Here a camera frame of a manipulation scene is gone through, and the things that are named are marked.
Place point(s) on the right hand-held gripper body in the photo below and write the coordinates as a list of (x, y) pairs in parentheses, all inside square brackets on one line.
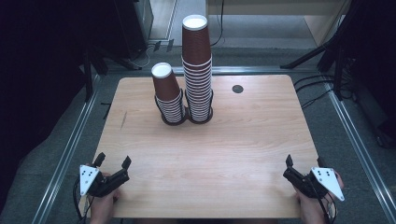
[(306, 186)]

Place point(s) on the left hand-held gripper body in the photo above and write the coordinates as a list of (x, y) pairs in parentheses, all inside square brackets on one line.
[(107, 183)]

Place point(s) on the tall stack of brown cups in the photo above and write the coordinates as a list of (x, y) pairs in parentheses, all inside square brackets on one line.
[(199, 93)]

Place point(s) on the person's right hand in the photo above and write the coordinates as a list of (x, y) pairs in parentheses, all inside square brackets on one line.
[(311, 208)]

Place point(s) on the person's left hand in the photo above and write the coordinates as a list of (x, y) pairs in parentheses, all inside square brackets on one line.
[(102, 207)]

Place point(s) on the short stack of brown cups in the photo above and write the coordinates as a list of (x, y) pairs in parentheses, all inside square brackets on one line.
[(168, 93)]

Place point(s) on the dark round table grommet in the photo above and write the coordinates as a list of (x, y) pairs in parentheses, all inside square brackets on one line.
[(237, 89)]

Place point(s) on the black tripod stand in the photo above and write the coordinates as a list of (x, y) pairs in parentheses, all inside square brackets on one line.
[(93, 62)]

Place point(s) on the black metal stand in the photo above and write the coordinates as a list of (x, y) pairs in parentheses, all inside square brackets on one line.
[(337, 53)]

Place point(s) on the black cabinet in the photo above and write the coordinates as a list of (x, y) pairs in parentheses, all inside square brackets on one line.
[(130, 28)]

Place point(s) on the light wooden furniture panel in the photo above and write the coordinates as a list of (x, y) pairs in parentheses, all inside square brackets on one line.
[(320, 21)]

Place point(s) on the metal frame rail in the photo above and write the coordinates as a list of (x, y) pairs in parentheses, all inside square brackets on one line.
[(361, 149), (67, 155), (249, 70)]

